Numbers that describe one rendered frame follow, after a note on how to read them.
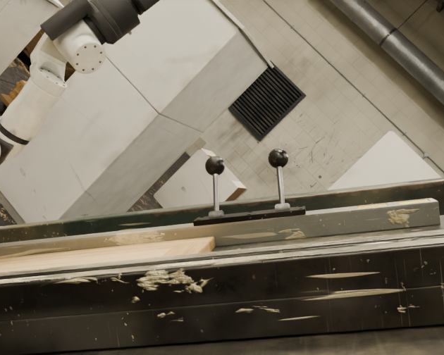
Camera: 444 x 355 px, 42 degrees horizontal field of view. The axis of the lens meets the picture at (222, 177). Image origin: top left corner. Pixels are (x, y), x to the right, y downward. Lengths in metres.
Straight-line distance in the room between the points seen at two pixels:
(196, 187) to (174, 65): 2.81
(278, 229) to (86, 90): 2.54
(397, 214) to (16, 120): 0.71
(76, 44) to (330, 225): 0.55
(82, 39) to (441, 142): 8.08
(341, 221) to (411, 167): 3.46
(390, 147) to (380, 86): 4.60
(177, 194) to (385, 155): 2.39
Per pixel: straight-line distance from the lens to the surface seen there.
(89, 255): 1.02
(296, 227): 1.00
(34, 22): 4.76
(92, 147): 3.36
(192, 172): 5.91
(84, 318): 0.56
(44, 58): 1.16
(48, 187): 3.49
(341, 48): 9.17
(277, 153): 1.05
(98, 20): 1.09
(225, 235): 1.02
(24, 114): 1.14
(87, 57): 1.08
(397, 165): 4.45
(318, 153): 8.91
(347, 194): 1.24
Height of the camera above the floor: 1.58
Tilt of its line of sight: 9 degrees down
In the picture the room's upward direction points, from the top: 45 degrees clockwise
